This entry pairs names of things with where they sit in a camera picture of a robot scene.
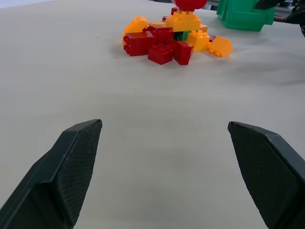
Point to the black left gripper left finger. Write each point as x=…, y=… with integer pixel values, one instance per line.
x=52, y=181

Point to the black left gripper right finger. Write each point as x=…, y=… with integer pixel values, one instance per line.
x=269, y=174

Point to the green plastic bin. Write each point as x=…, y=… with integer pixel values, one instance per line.
x=243, y=16

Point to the yellow curved block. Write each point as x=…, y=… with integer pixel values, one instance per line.
x=221, y=46
x=135, y=23

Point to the red square block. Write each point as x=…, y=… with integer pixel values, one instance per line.
x=163, y=34
x=160, y=53
x=183, y=53

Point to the yellow square block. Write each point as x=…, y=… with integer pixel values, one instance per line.
x=199, y=39

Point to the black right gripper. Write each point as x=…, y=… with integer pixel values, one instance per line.
x=294, y=14

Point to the long red block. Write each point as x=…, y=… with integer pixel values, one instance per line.
x=138, y=43

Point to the green block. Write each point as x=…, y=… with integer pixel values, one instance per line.
x=179, y=36

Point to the large yellow flat block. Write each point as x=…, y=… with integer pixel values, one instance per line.
x=183, y=21

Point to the red round object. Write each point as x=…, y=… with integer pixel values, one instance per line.
x=189, y=3

